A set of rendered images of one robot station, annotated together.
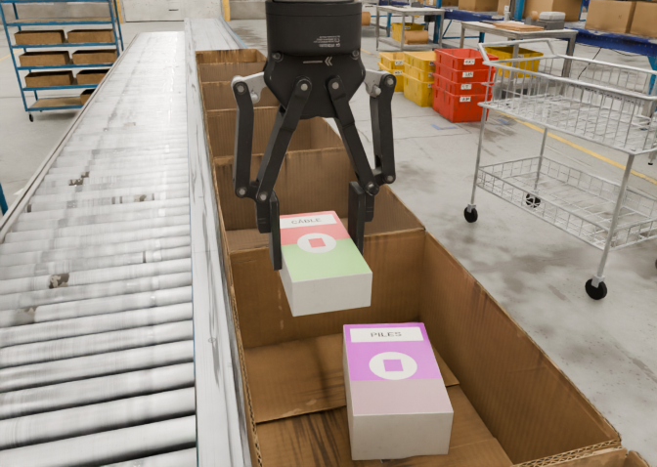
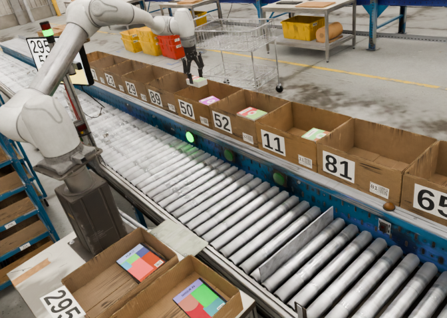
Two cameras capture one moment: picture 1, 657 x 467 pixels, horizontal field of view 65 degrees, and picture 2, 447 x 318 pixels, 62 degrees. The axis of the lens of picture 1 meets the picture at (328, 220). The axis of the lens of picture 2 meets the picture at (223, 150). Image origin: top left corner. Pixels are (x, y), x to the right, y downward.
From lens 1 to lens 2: 1.94 m
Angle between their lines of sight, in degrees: 19
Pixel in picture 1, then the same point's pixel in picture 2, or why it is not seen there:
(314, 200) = (171, 88)
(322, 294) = (201, 83)
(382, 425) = not seen: hidden behind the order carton
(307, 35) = (191, 50)
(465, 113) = (181, 53)
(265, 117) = (139, 72)
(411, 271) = (205, 88)
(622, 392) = not seen: hidden behind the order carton
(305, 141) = (152, 76)
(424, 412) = not seen: hidden behind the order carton
